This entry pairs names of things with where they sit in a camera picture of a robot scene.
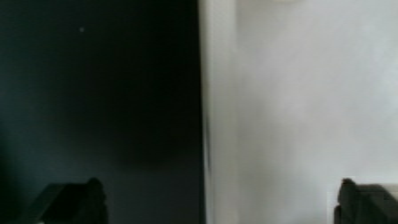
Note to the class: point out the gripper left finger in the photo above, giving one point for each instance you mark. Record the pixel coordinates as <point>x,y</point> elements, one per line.
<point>69,204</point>

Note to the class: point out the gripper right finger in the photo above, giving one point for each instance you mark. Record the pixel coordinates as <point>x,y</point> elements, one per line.
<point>366,203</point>

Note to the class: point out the white square table top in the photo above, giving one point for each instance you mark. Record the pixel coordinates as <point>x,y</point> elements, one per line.
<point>298,105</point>

